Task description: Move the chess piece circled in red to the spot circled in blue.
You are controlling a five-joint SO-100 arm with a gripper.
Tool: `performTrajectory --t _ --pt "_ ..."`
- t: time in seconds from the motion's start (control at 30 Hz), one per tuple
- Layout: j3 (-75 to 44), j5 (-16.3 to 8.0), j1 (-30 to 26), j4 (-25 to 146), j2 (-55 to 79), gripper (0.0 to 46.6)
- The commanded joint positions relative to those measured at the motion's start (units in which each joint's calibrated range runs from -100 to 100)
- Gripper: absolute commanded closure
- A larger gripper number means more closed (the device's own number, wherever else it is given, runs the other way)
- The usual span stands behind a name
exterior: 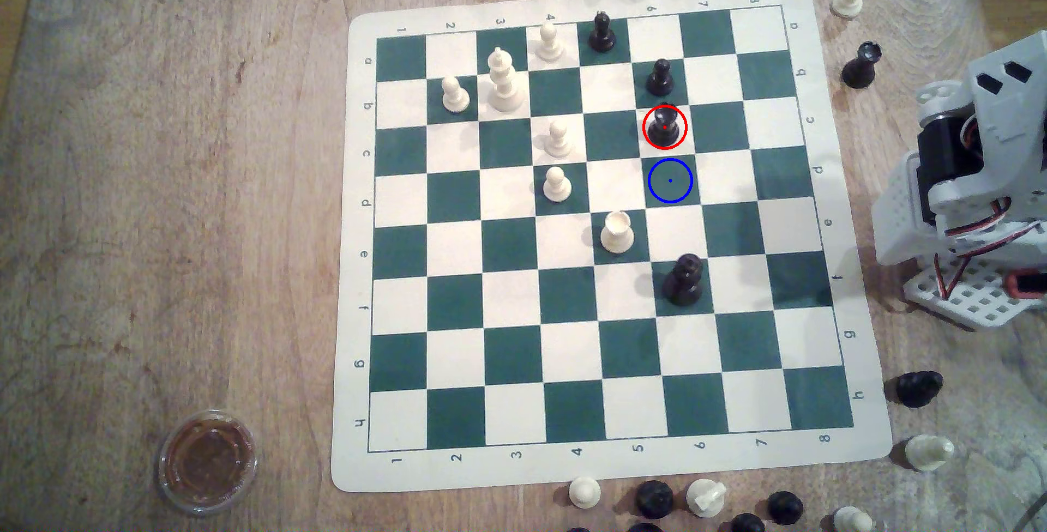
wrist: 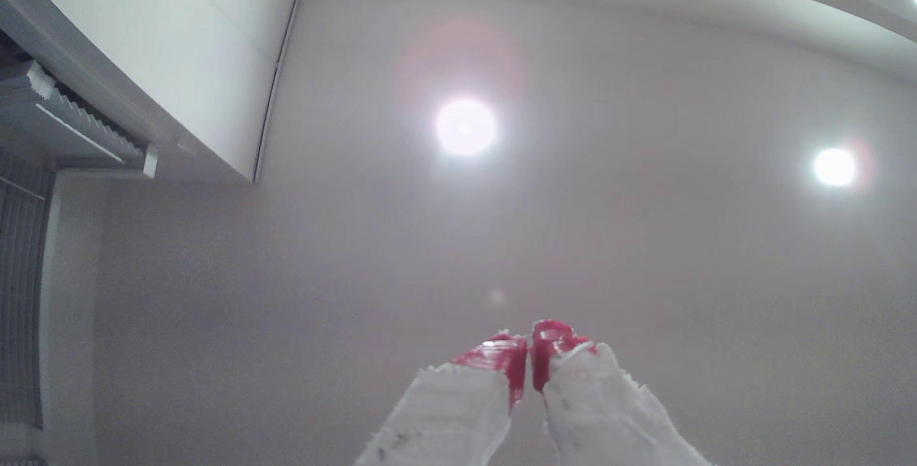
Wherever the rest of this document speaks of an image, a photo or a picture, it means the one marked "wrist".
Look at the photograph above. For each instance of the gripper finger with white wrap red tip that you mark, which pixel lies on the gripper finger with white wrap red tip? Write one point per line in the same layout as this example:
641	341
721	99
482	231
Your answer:
451	409
602	409

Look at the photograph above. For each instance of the lowered grey window blind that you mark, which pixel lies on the lowered grey window blind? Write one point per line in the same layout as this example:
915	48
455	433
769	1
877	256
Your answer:
20	294

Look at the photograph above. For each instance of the raised white venetian blind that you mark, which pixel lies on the raised white venetian blind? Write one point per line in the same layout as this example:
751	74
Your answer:
79	126

